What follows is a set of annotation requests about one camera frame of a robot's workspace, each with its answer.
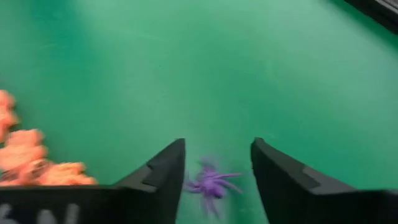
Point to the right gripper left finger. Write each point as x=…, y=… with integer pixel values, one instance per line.
x=168, y=186

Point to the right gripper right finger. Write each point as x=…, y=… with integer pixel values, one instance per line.
x=280, y=186

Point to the purple toy spider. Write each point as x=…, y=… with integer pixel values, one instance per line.
x=213, y=185

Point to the green table mat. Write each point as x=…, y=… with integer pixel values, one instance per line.
x=186, y=62

